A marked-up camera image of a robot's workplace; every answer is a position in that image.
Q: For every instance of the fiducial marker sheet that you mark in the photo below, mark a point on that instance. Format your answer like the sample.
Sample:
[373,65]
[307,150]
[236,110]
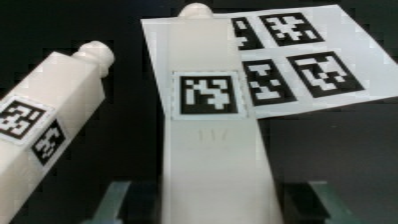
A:
[265,63]

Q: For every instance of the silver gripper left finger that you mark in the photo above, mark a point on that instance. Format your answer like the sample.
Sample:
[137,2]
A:
[107,212]

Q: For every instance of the white desk leg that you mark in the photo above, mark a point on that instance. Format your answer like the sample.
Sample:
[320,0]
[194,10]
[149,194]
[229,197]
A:
[44,110]
[219,190]

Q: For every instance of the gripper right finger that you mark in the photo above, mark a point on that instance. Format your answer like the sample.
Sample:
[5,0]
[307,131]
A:
[339,213]

